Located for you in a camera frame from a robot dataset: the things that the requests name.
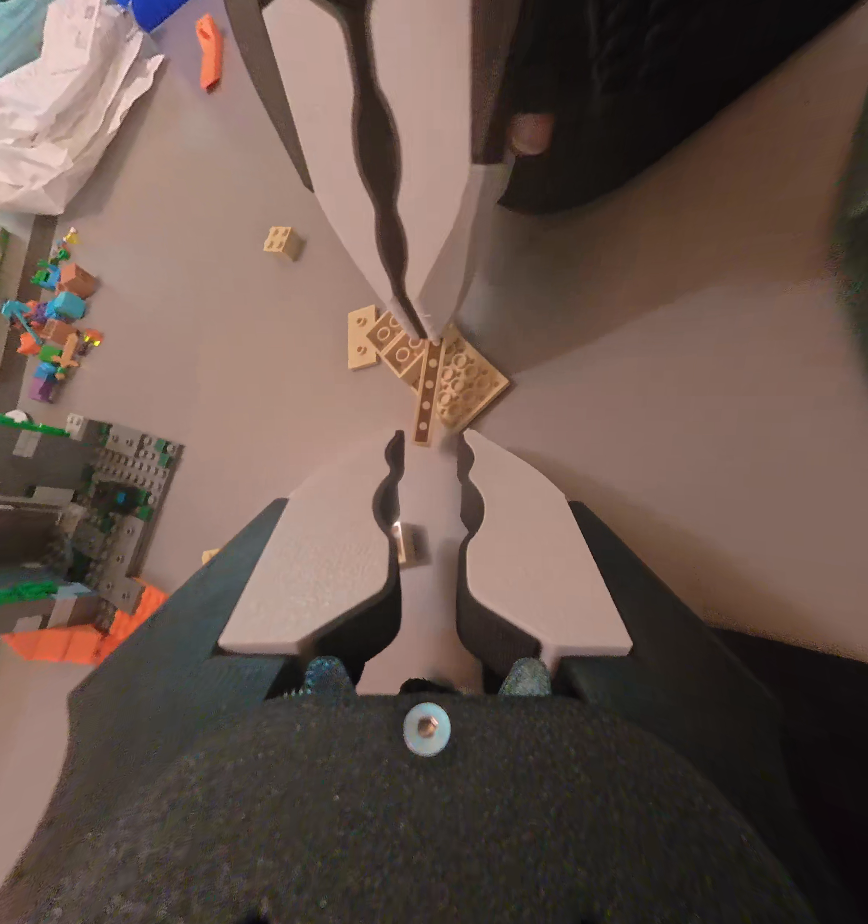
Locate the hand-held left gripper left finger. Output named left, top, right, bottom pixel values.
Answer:
left=217, top=431, right=408, bottom=670

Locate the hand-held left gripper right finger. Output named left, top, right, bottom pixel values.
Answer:
left=454, top=431, right=633, bottom=677

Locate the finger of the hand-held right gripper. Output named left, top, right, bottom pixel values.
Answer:
left=261, top=0, right=428, bottom=340
left=368, top=0, right=516, bottom=342

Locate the large tan brick plate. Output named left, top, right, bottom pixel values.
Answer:
left=434, top=323, right=512, bottom=435

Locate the long narrow tan brick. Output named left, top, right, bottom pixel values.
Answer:
left=411, top=334, right=447, bottom=449

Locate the grey desk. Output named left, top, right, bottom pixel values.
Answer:
left=0, top=0, right=868, bottom=918

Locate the person's right hand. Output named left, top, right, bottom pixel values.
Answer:
left=508, top=110, right=556, bottom=157

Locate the orange brick separator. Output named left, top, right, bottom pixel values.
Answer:
left=195, top=13, right=225, bottom=92

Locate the blue plastic bin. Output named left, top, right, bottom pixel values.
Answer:
left=116, top=0, right=184, bottom=33

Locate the small tan two-stud plate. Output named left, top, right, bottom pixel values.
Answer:
left=346, top=304, right=382, bottom=371

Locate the grey green brick-built model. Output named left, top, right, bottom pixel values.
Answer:
left=0, top=408, right=186, bottom=667

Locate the black quilted seat cushion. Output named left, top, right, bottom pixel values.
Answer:
left=498, top=0, right=864, bottom=216

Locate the pile of white paper bags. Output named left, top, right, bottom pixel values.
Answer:
left=0, top=0, right=166, bottom=216

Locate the pile of colourful toy figures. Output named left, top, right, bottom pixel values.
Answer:
left=1, top=226, right=104, bottom=405

